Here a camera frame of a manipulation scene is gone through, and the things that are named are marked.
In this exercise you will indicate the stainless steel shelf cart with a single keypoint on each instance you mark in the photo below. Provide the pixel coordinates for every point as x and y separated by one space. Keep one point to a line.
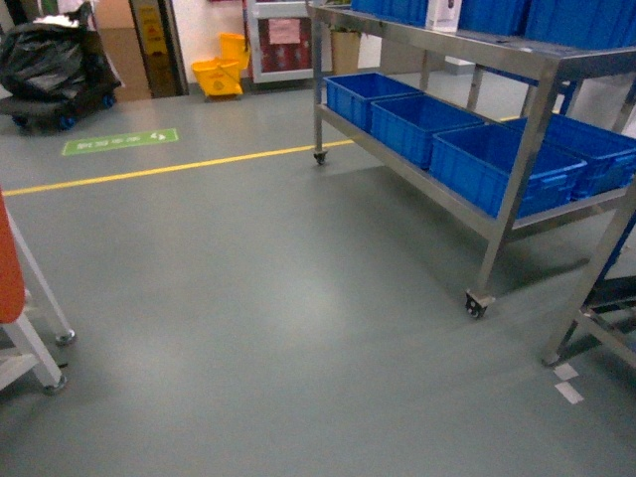
549 65

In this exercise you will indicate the white box on cart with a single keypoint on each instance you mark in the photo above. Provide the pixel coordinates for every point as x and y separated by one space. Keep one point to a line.
443 15

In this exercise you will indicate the blue crate on cart middle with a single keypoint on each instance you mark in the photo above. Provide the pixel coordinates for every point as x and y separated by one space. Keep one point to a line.
407 125

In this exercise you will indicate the blue crate on cart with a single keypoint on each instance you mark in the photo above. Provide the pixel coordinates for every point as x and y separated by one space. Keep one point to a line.
477 163
351 96
610 156
407 125

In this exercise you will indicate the blue crate on cart left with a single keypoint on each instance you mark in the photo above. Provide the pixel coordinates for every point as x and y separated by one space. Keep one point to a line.
351 96

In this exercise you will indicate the blue crate on cart front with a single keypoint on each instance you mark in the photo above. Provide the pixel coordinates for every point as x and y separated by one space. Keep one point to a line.
477 163

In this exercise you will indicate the yellow mop bucket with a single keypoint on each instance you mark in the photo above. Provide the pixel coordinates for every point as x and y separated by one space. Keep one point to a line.
221 76

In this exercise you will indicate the blue crate on cart right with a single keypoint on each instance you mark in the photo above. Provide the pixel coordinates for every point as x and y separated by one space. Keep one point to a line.
610 156

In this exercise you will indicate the black platform dolly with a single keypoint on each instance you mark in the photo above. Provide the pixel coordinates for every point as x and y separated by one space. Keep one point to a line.
63 113

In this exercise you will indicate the black garbage bag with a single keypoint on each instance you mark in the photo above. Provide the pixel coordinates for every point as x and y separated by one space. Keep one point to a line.
48 60

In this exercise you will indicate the white frame with orange panel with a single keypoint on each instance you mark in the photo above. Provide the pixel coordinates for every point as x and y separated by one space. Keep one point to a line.
28 353

